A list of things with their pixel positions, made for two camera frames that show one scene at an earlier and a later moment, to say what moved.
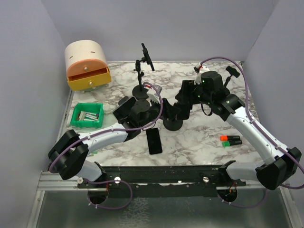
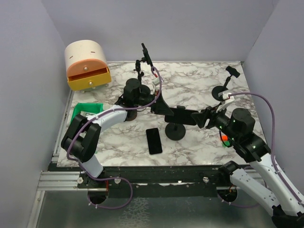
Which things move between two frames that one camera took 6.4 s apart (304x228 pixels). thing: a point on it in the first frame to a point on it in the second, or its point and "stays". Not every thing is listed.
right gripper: (187, 87) to (210, 113)
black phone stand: (232, 72) stays
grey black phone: (154, 141) stays
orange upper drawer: (84, 65) stays
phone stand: (171, 121) to (174, 131)
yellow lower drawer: (89, 80) stays
